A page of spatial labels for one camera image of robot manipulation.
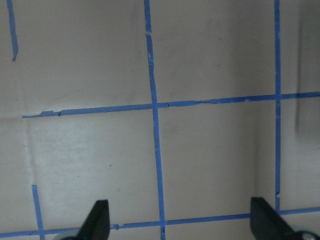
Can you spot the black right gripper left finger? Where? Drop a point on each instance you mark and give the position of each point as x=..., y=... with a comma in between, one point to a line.
x=97, y=224

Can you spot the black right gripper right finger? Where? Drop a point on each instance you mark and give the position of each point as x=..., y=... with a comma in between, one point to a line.
x=266, y=223

